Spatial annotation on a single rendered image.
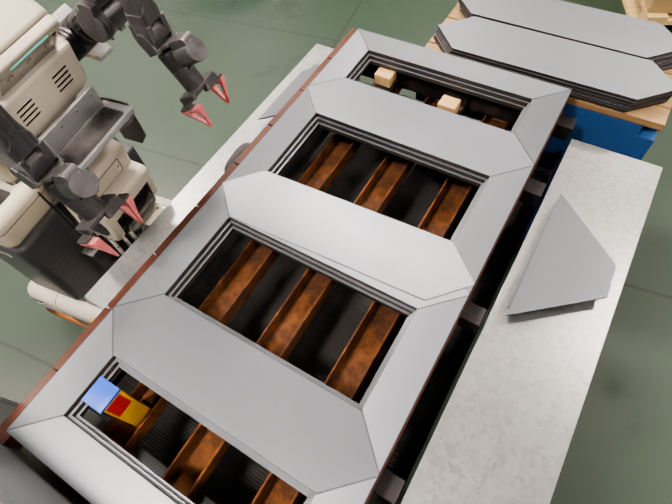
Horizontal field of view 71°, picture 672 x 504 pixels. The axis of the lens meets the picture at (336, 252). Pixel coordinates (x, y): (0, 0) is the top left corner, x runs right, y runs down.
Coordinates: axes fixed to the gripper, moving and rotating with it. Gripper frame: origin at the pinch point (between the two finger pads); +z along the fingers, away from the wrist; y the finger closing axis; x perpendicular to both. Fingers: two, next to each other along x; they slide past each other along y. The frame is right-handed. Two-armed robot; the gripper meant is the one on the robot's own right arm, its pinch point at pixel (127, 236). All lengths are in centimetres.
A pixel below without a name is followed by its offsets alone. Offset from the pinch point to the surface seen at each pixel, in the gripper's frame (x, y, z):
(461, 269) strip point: -59, 25, 46
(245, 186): -3.4, 31.2, 17.4
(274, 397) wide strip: -33, -18, 33
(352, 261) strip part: -37, 19, 34
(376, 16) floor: 69, 242, 77
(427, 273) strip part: -53, 22, 43
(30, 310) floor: 138, -12, 41
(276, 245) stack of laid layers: -17.1, 17.4, 26.3
